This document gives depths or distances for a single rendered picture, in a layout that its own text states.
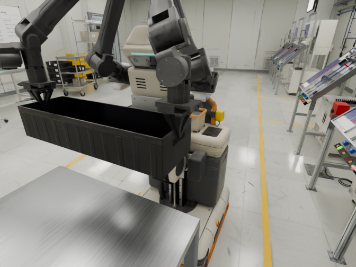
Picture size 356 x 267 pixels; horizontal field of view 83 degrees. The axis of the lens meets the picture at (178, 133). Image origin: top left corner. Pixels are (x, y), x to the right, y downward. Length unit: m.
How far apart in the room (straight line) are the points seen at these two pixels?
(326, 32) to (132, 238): 5.87
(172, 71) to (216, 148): 0.85
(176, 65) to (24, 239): 0.67
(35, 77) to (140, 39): 0.40
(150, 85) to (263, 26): 9.25
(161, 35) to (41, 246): 0.65
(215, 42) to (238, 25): 1.14
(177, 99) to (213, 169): 0.85
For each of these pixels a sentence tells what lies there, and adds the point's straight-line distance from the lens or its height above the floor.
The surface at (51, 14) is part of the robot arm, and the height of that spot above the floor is 1.41.
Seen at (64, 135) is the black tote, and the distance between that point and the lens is 0.72.
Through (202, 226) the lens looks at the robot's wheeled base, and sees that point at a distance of 1.39.
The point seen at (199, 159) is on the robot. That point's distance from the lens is 1.10.
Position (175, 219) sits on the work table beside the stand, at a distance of 0.72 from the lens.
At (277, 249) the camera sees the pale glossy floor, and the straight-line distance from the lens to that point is 1.77.
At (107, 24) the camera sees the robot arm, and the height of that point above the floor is 1.39.
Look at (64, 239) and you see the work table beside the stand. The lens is 0.75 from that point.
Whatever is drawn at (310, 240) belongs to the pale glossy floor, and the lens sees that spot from 1.93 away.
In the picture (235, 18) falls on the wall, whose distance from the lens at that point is 10.09.
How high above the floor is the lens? 1.34
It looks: 25 degrees down
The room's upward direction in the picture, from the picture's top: straight up
